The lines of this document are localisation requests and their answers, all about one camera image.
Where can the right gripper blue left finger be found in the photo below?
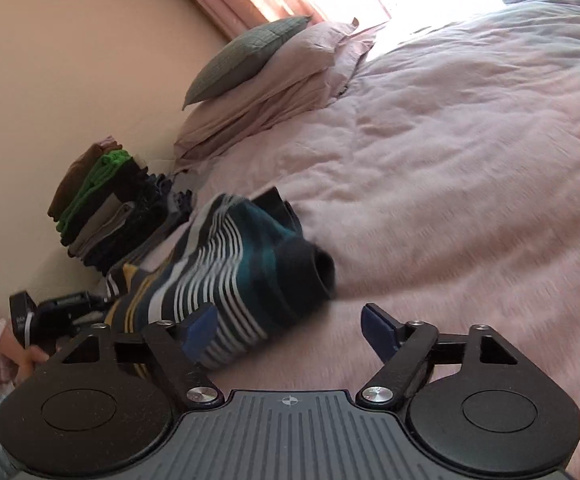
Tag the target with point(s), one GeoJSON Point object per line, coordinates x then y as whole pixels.
{"type": "Point", "coordinates": [176, 350]}

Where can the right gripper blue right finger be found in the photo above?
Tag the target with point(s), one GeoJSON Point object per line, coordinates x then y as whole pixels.
{"type": "Point", "coordinates": [404, 350]}

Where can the striped knit sweater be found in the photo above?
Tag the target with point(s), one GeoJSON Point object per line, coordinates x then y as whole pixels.
{"type": "Point", "coordinates": [249, 259]}

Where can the person's left hand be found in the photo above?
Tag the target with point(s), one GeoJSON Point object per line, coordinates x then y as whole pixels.
{"type": "Point", "coordinates": [25, 359]}

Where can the stack of folded clothes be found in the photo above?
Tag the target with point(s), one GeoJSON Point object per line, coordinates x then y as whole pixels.
{"type": "Point", "coordinates": [109, 209]}

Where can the pink grey bed duvet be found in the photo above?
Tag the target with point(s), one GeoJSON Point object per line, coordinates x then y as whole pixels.
{"type": "Point", "coordinates": [445, 183]}

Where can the lower pink pillow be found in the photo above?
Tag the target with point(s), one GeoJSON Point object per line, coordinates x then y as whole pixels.
{"type": "Point", "coordinates": [270, 105]}

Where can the grey checked pillow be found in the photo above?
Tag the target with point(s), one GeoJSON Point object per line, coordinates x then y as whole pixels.
{"type": "Point", "coordinates": [243, 58]}

